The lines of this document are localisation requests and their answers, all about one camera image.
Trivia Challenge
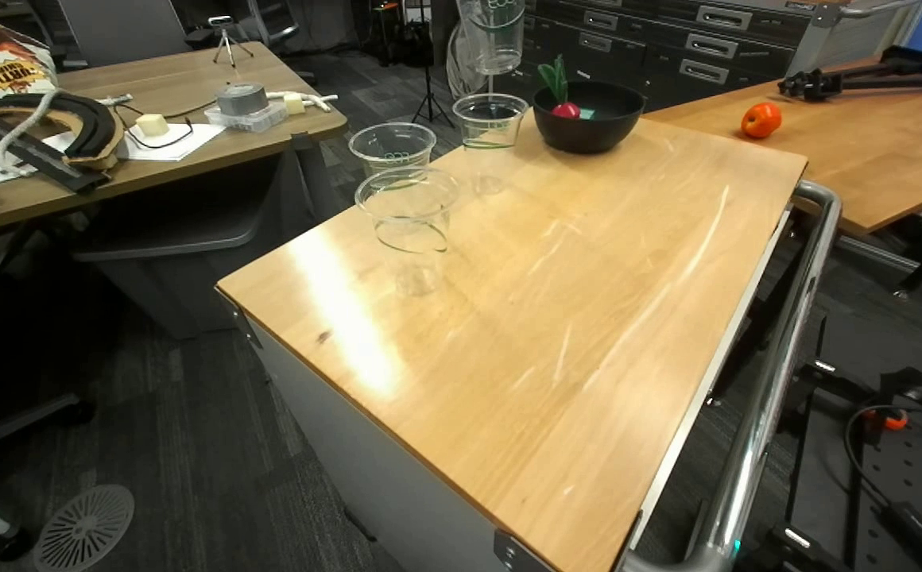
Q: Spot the clear plastic cup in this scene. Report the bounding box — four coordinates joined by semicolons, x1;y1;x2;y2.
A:
458;0;531;81
347;119;443;182
352;163;465;298
448;90;533;153

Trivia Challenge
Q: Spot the red radish toy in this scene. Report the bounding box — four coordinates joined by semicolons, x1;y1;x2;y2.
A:
533;54;584;125

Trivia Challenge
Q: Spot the black bowl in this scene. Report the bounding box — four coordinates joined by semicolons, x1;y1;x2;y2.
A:
531;81;650;159

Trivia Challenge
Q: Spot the grey cart cabinet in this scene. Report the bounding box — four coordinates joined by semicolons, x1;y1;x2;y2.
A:
230;298;634;572

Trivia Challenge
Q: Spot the clear plastic box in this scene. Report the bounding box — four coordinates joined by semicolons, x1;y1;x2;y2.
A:
204;97;292;137

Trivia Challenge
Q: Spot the dark drawer cabinet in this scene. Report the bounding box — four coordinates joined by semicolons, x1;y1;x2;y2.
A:
494;0;839;110

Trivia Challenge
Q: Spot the orange fruit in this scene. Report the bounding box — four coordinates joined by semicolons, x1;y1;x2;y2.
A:
736;98;788;143

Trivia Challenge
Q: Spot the small tabletop tripod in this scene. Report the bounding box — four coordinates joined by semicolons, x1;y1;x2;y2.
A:
204;11;256;69

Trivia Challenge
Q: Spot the cream round object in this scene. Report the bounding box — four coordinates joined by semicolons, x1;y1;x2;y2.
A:
133;110;173;140

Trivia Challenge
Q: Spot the wooden meeting desk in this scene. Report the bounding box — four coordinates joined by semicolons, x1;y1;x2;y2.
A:
0;38;349;247

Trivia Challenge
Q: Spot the black curved track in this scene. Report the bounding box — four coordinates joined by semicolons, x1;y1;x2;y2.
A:
0;90;131;177

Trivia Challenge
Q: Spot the grey office chair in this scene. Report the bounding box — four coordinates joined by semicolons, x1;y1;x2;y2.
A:
52;0;195;68

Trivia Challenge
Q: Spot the wooden work desk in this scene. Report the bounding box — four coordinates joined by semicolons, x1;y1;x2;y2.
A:
644;54;922;237

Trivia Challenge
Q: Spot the round grey floor disc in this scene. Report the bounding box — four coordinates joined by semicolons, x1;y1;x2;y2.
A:
28;480;139;572

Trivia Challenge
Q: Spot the black folded tripod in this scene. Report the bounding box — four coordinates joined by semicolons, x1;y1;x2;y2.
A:
777;46;922;104

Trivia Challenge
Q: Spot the long black bar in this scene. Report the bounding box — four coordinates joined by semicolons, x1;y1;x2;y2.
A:
0;108;108;197

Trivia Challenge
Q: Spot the grey plastic bin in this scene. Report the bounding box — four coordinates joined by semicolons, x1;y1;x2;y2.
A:
786;0;918;81

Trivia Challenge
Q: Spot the perforated metal breadboard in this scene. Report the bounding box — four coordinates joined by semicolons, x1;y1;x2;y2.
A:
788;423;922;572

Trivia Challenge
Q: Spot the snack chip bag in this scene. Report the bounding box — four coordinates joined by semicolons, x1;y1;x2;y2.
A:
0;21;61;114

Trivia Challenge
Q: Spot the white plug cable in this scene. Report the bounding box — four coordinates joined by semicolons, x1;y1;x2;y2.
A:
267;85;340;119

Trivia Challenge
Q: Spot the grey duct tape roll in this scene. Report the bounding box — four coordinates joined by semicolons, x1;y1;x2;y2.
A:
214;83;271;120

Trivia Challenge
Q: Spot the chrome cart handle bar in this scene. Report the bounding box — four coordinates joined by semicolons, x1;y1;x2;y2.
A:
618;176;847;572

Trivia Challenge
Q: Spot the orange handled clamp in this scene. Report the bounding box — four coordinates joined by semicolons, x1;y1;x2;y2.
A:
859;403;916;440

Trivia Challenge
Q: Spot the white curved cable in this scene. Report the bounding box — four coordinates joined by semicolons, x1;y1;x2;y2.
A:
0;85;62;177

